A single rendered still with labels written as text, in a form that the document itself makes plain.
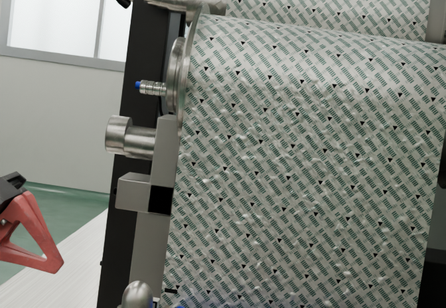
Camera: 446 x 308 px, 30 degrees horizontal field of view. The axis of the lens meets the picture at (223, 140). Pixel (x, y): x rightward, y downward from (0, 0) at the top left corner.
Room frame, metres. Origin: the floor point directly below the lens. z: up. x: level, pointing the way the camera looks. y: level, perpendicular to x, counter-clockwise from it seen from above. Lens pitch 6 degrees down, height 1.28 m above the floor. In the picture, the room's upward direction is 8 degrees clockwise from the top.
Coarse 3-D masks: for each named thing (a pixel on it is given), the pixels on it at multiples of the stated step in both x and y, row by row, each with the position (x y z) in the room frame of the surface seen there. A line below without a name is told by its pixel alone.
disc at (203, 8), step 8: (200, 8) 0.79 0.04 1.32; (208, 8) 0.84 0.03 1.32; (200, 16) 0.79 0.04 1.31; (192, 24) 0.77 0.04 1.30; (192, 32) 0.77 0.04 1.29; (192, 40) 0.76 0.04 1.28; (192, 48) 0.77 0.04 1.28; (184, 64) 0.75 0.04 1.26; (184, 72) 0.75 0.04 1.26; (184, 80) 0.75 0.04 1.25; (184, 88) 0.75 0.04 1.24; (184, 96) 0.75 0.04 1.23; (184, 104) 0.76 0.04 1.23
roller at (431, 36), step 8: (432, 0) 0.99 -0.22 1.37; (440, 0) 0.99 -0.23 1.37; (432, 8) 0.99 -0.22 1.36; (440, 8) 0.99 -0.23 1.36; (432, 16) 0.98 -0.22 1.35; (440, 16) 0.98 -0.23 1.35; (432, 24) 0.98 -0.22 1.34; (440, 24) 0.98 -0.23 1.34; (432, 32) 0.98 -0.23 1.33; (440, 32) 0.98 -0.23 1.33; (432, 40) 0.98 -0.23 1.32; (440, 40) 0.98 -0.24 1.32
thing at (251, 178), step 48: (192, 144) 0.76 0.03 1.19; (240, 144) 0.76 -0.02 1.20; (192, 192) 0.76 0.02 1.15; (240, 192) 0.76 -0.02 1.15; (288, 192) 0.75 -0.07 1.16; (336, 192) 0.75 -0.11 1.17; (384, 192) 0.75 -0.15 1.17; (432, 192) 0.74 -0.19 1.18; (192, 240) 0.76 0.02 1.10; (240, 240) 0.76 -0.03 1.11; (288, 240) 0.75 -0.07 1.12; (336, 240) 0.75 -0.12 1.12; (384, 240) 0.74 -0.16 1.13; (192, 288) 0.76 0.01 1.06; (240, 288) 0.76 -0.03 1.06; (288, 288) 0.75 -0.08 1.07; (336, 288) 0.75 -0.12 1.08; (384, 288) 0.74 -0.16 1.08
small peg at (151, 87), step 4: (144, 80) 0.81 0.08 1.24; (140, 84) 0.81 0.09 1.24; (144, 84) 0.81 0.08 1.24; (148, 84) 0.81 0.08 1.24; (152, 84) 0.81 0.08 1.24; (156, 84) 0.81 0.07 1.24; (160, 84) 0.81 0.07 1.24; (164, 84) 0.81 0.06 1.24; (140, 88) 0.81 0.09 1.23; (144, 88) 0.81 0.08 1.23; (148, 88) 0.81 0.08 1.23; (152, 88) 0.81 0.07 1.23; (156, 88) 0.81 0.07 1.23; (160, 88) 0.81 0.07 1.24; (164, 88) 0.81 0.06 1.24; (140, 92) 0.81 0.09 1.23; (144, 92) 0.81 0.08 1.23; (148, 92) 0.81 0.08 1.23; (152, 92) 0.81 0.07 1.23; (156, 92) 0.81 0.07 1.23; (160, 92) 0.81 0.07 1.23; (164, 92) 0.81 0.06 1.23; (164, 96) 0.81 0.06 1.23
